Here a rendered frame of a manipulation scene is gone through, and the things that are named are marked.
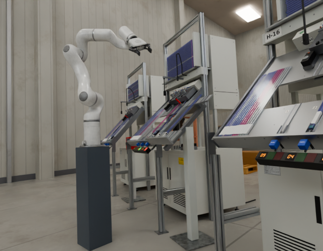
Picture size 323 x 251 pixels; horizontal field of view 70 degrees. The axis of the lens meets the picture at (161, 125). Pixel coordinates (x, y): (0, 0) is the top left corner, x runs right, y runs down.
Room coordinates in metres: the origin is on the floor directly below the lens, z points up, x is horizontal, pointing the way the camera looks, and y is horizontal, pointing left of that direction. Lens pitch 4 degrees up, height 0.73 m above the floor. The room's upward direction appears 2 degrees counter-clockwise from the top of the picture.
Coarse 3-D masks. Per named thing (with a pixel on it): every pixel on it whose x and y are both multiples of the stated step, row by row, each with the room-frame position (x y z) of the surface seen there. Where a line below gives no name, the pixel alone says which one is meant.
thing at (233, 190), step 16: (176, 160) 2.17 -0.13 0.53; (224, 160) 2.19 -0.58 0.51; (240, 160) 2.28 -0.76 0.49; (176, 176) 2.18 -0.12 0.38; (224, 176) 2.19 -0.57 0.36; (240, 176) 2.27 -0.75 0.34; (224, 192) 2.18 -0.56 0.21; (240, 192) 2.27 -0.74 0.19; (176, 208) 2.21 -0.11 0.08; (224, 208) 2.18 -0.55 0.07
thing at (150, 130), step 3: (150, 129) 2.26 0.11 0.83; (153, 129) 2.18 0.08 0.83; (156, 129) 2.10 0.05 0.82; (147, 132) 2.25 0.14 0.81; (150, 132) 2.17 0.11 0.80; (153, 132) 2.09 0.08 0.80; (144, 135) 2.24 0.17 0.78; (147, 135) 2.16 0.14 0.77; (141, 138) 2.23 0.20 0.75; (144, 138) 2.16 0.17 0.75
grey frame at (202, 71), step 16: (176, 80) 2.44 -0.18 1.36; (192, 80) 2.27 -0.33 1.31; (208, 112) 2.07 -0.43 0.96; (208, 128) 2.07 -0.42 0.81; (128, 160) 2.53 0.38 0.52; (160, 160) 1.85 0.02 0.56; (208, 160) 2.06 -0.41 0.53; (128, 176) 2.54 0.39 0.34; (160, 176) 1.86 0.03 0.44; (208, 176) 2.07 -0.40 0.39; (160, 192) 1.85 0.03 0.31; (208, 192) 2.08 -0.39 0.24; (160, 208) 1.84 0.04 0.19; (208, 208) 2.09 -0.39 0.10; (160, 224) 1.84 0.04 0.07
